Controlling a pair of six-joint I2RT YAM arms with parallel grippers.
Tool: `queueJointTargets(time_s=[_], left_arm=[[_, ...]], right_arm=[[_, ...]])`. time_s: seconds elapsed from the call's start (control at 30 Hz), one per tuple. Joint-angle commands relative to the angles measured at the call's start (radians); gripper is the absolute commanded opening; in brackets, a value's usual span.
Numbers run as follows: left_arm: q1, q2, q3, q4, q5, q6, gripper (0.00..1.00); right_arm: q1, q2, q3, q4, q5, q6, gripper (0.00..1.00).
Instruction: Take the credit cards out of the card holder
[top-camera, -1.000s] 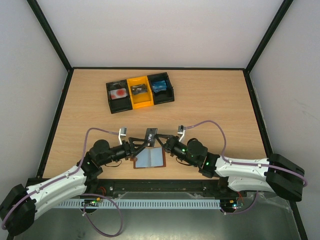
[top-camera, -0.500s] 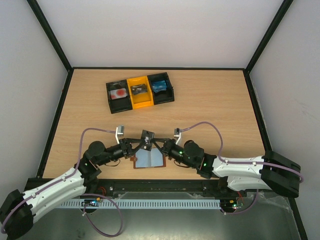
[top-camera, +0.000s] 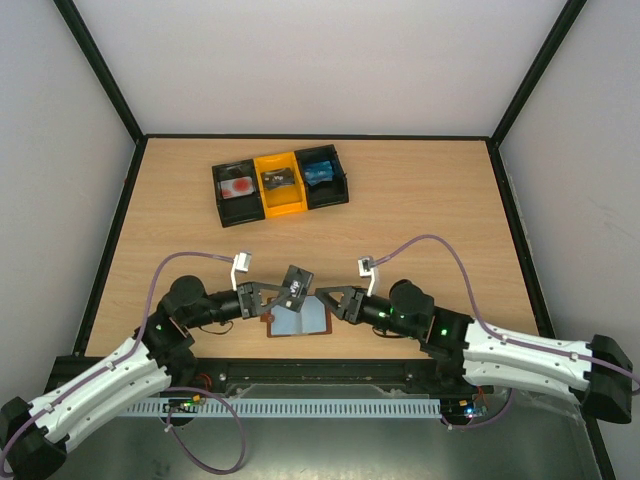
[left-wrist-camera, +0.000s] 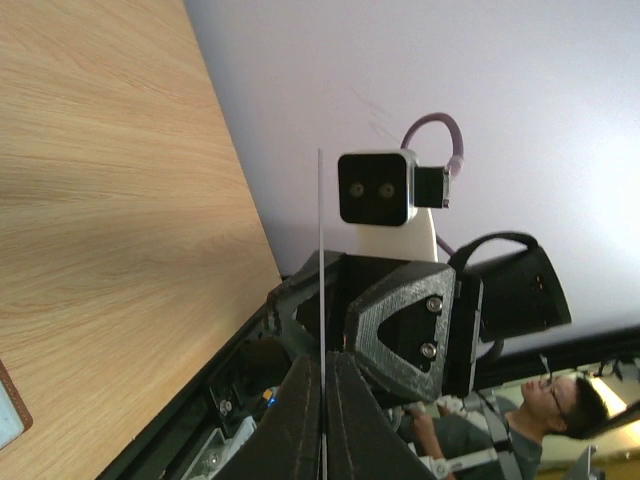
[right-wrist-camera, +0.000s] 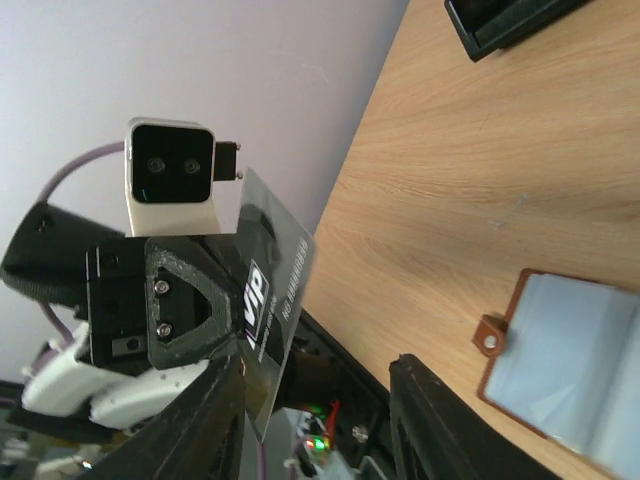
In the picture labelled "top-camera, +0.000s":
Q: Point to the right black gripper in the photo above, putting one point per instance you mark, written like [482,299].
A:
[355,305]

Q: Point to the red white card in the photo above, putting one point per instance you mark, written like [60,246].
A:
[236,187]

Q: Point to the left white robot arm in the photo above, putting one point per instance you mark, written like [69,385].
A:
[37,435]

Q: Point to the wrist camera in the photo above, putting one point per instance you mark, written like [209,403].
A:
[369,270]
[240,264]

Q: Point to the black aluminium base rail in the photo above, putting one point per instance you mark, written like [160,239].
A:
[422,376]

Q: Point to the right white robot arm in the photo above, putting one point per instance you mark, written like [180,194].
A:
[594,375]

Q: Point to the black VIP logo card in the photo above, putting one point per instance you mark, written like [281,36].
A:
[278,178]

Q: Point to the right black bin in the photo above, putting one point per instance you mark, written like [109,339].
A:
[327,193]

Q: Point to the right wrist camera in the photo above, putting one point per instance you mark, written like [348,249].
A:
[369,270]

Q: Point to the brown leather card holder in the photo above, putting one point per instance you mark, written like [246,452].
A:
[313,319]

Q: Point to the blue card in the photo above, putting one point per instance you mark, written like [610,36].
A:
[318,172]

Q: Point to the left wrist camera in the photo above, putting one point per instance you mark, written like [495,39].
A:
[240,264]

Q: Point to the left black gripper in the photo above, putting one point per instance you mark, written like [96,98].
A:
[254,290]

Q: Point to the white slotted cable duct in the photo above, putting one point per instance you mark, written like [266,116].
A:
[267,408]

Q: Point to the black bin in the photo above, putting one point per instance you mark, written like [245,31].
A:
[327,193]
[239,210]

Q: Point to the yellow middle bin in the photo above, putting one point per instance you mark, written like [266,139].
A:
[283,201]

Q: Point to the left black bin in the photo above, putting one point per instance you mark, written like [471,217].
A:
[239,210]

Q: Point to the black enclosure frame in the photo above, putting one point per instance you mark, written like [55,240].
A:
[82,35]

